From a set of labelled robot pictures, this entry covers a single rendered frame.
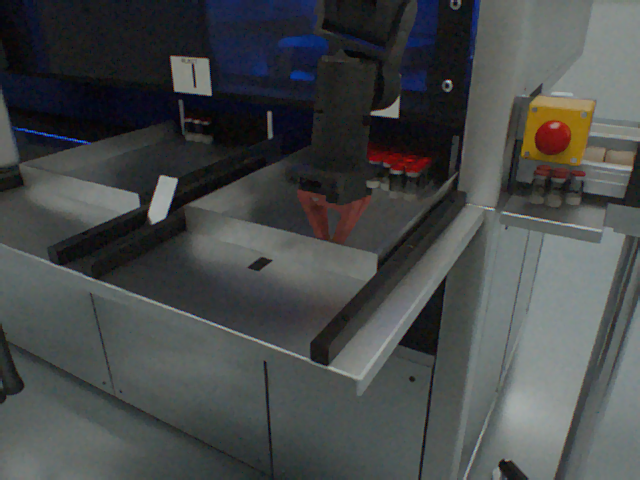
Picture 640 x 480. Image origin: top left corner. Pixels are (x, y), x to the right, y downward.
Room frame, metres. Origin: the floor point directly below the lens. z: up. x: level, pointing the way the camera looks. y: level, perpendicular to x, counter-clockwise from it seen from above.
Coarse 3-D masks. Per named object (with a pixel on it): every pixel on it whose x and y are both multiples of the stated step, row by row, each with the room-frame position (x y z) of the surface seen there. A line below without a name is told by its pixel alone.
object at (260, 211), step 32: (288, 160) 0.79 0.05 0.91; (224, 192) 0.65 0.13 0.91; (256, 192) 0.71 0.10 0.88; (288, 192) 0.72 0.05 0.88; (384, 192) 0.72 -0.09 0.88; (448, 192) 0.67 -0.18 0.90; (192, 224) 0.59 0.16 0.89; (224, 224) 0.56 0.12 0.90; (256, 224) 0.54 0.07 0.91; (288, 224) 0.61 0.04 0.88; (384, 224) 0.61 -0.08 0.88; (416, 224) 0.56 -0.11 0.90; (288, 256) 0.52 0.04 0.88; (320, 256) 0.50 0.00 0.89; (352, 256) 0.48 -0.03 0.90; (384, 256) 0.48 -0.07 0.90
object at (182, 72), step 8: (176, 56) 0.93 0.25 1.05; (176, 64) 0.93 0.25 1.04; (184, 64) 0.92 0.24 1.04; (200, 64) 0.91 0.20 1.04; (208, 64) 0.90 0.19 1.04; (176, 72) 0.93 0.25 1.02; (184, 72) 0.93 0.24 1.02; (192, 72) 0.92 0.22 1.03; (200, 72) 0.91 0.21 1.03; (208, 72) 0.90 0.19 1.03; (176, 80) 0.94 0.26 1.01; (184, 80) 0.93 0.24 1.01; (192, 80) 0.92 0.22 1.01; (200, 80) 0.91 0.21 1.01; (208, 80) 0.90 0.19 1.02; (176, 88) 0.94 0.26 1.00; (184, 88) 0.93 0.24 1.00; (192, 88) 0.92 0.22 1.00; (200, 88) 0.91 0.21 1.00; (208, 88) 0.90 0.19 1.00
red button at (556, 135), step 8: (544, 128) 0.61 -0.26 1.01; (552, 128) 0.60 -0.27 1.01; (560, 128) 0.60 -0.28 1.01; (568, 128) 0.60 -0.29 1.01; (536, 136) 0.61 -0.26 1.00; (544, 136) 0.60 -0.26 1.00; (552, 136) 0.60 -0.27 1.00; (560, 136) 0.59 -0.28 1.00; (568, 136) 0.59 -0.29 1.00; (536, 144) 0.61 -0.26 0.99; (544, 144) 0.60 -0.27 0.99; (552, 144) 0.60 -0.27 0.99; (560, 144) 0.59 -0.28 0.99; (544, 152) 0.60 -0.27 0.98; (552, 152) 0.60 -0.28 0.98; (560, 152) 0.60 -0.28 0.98
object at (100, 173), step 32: (160, 128) 1.01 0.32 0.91; (32, 160) 0.77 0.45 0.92; (64, 160) 0.82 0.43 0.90; (96, 160) 0.87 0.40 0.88; (128, 160) 0.88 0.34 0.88; (160, 160) 0.88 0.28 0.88; (192, 160) 0.88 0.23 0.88; (224, 160) 0.78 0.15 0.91; (64, 192) 0.71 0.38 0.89; (96, 192) 0.67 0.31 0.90; (128, 192) 0.64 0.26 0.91
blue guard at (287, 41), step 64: (0, 0) 1.17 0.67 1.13; (64, 0) 1.07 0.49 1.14; (128, 0) 0.98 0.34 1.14; (192, 0) 0.91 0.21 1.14; (256, 0) 0.85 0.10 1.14; (448, 0) 0.70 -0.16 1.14; (0, 64) 1.20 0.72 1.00; (64, 64) 1.09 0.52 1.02; (128, 64) 1.00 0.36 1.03; (256, 64) 0.85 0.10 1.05; (448, 64) 0.70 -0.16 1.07
